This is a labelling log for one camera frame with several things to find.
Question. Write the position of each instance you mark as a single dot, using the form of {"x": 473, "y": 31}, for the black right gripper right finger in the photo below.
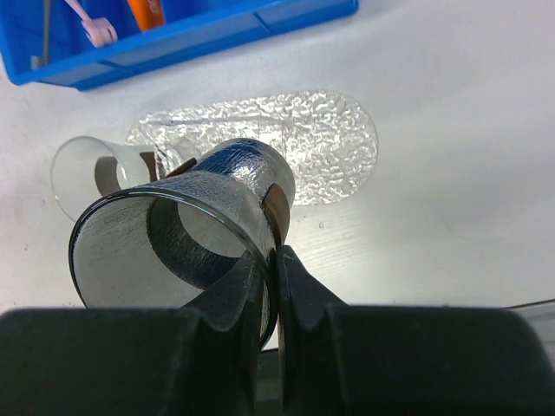
{"x": 338, "y": 359}

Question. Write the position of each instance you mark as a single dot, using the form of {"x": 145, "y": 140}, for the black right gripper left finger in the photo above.
{"x": 197, "y": 360}

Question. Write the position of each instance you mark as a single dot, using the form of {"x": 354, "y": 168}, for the blue tinted cup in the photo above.
{"x": 161, "y": 244}

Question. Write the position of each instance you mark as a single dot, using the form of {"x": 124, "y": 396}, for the clear cup brown band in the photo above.
{"x": 85, "y": 169}

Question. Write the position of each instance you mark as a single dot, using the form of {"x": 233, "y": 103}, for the orange toothpaste tube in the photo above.
{"x": 148, "y": 14}

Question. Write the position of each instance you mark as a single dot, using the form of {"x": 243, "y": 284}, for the clear textured oval tray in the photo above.
{"x": 327, "y": 138}

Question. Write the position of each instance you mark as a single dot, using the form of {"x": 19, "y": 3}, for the grey toothbrush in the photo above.
{"x": 39, "y": 61}

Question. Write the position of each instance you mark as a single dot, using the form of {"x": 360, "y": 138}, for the pink toothbrush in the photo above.
{"x": 99, "y": 31}

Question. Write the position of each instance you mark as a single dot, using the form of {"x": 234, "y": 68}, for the blue plastic divided bin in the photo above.
{"x": 191, "y": 29}

